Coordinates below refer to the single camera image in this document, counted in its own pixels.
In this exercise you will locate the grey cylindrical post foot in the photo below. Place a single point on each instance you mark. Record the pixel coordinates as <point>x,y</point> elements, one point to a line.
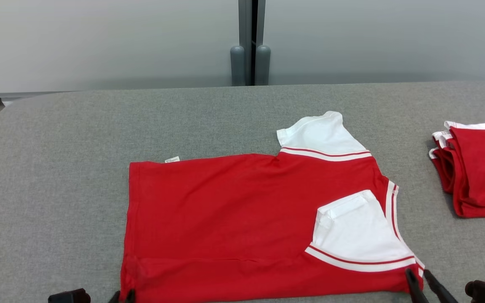
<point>263,67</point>
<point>238,67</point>

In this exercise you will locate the grey metal partition post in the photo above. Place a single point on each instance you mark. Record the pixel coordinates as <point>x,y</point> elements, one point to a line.
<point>244,21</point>

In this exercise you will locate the red white-sleeved shirt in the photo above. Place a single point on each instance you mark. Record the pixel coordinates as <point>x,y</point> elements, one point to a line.
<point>225,210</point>

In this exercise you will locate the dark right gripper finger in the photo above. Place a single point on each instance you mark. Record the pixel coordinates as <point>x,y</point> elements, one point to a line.
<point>415,290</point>
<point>439,292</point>

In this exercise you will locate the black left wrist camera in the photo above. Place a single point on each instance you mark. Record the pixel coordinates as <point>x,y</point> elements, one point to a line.
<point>70,296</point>

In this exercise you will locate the red shorts with white trim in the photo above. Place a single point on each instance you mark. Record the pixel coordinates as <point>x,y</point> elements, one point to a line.
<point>482,168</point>

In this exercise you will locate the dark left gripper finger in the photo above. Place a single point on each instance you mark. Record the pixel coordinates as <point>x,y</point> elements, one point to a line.
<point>130,296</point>
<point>115,298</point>

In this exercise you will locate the grey wall skirting strip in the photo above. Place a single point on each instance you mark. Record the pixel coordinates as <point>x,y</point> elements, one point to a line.
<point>15,95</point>

